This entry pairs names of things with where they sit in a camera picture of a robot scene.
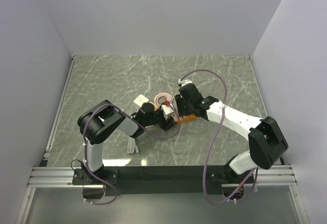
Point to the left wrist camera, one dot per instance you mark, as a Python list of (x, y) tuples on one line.
[(167, 110)]

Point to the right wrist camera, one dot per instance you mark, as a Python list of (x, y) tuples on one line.
[(184, 82)]

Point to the aluminium rail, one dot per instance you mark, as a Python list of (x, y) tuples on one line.
[(51, 177)]

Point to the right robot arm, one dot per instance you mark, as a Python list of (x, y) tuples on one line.
[(266, 140)]

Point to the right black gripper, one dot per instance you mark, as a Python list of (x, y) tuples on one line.
[(180, 100)]

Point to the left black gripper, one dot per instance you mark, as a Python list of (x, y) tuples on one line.
[(165, 125)]

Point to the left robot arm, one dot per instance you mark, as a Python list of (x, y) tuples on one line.
[(97, 124)]

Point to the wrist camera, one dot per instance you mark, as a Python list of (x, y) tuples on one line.
[(167, 110), (184, 82)]

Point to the black base bar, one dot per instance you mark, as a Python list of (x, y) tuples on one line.
[(117, 180)]

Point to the orange power strip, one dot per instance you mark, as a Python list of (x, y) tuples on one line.
[(183, 119)]

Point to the white square smart plug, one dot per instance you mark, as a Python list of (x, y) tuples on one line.
[(140, 100)]

